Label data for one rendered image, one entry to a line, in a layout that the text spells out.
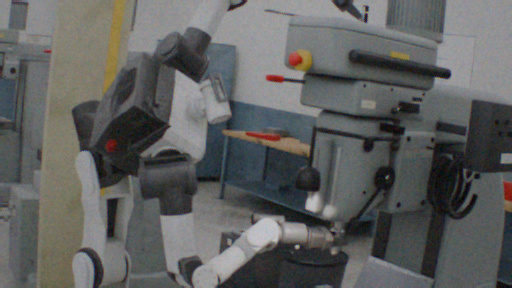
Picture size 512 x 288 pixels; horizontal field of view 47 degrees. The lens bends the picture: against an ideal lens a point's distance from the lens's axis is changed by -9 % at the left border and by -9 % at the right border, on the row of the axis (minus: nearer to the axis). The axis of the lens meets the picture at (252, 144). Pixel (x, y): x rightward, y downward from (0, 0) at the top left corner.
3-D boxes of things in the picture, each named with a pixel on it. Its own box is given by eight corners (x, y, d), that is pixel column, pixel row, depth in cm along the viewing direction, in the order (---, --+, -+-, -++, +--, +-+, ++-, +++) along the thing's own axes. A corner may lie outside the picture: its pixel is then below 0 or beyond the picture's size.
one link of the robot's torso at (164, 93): (66, 169, 179) (141, 119, 159) (86, 81, 198) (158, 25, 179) (142, 210, 196) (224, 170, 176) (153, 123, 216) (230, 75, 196)
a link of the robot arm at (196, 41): (175, 22, 198) (156, 58, 194) (193, 21, 192) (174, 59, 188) (198, 41, 206) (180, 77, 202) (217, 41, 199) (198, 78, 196)
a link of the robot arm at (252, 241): (283, 229, 185) (250, 255, 178) (275, 241, 193) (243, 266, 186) (268, 213, 187) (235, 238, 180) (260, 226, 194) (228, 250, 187)
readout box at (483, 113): (485, 174, 174) (496, 102, 171) (461, 168, 181) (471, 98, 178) (517, 173, 186) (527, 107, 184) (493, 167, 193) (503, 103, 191)
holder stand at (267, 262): (250, 298, 218) (257, 245, 216) (215, 278, 235) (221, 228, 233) (277, 294, 225) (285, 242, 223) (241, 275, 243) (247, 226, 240)
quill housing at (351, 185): (342, 228, 180) (358, 115, 176) (295, 211, 196) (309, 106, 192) (385, 223, 192) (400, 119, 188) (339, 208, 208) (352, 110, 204)
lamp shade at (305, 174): (288, 187, 177) (291, 164, 176) (302, 185, 183) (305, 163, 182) (311, 192, 173) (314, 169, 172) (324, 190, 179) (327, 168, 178)
